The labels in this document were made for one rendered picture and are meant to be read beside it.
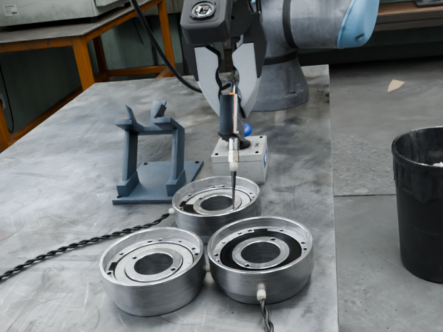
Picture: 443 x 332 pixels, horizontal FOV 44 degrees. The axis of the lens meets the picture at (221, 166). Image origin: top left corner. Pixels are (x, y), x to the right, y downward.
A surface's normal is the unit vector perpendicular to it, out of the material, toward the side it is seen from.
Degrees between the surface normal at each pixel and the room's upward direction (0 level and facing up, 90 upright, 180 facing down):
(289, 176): 0
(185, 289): 90
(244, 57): 90
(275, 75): 72
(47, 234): 0
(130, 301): 90
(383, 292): 0
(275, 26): 96
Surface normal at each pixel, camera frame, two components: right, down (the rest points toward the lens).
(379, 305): -0.12, -0.91
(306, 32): -0.40, 0.67
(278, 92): 0.13, 0.08
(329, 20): -0.46, 0.40
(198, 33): -0.08, 0.83
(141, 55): -0.16, 0.41
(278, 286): 0.23, 0.37
